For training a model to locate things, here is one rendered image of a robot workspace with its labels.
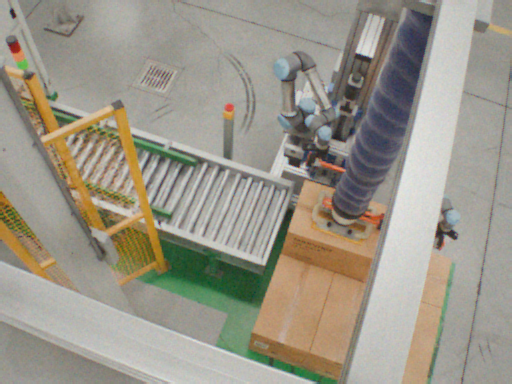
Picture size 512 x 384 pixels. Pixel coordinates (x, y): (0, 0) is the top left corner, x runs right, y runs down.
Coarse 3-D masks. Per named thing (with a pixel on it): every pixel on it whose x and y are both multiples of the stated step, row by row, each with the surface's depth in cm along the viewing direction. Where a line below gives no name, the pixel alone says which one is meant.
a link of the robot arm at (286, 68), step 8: (288, 56) 312; (296, 56) 311; (280, 64) 309; (288, 64) 309; (296, 64) 311; (280, 72) 312; (288, 72) 310; (296, 72) 315; (280, 80) 318; (288, 80) 316; (288, 88) 323; (288, 96) 327; (288, 104) 332; (288, 112) 338; (296, 112) 339; (280, 120) 345; (288, 120) 341; (296, 120) 343; (288, 128) 344
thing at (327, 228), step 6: (318, 216) 342; (330, 222) 338; (312, 228) 340; (318, 228) 338; (324, 228) 338; (330, 228) 338; (348, 228) 339; (354, 228) 340; (330, 234) 338; (336, 234) 337; (342, 234) 337; (348, 234) 337; (348, 240) 336; (354, 240) 336; (360, 240) 337
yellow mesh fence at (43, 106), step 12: (12, 72) 239; (24, 84) 242; (36, 84) 244; (24, 96) 260; (36, 96) 249; (48, 108) 262; (48, 120) 266; (72, 168) 311; (72, 192) 351; (84, 192) 339; (0, 204) 431; (84, 204) 354; (96, 216) 372; (96, 228) 390
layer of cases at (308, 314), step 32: (288, 288) 362; (320, 288) 364; (352, 288) 365; (256, 320) 350; (288, 320) 352; (320, 320) 353; (352, 320) 355; (416, 320) 357; (288, 352) 361; (320, 352) 343; (416, 352) 347
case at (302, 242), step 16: (304, 192) 352; (304, 208) 346; (384, 208) 350; (304, 224) 341; (288, 240) 350; (304, 240) 342; (320, 240) 337; (336, 240) 337; (368, 240) 339; (288, 256) 373; (304, 256) 364; (320, 256) 356; (336, 256) 348; (352, 256) 340; (368, 256) 334; (352, 272) 362; (368, 272) 353
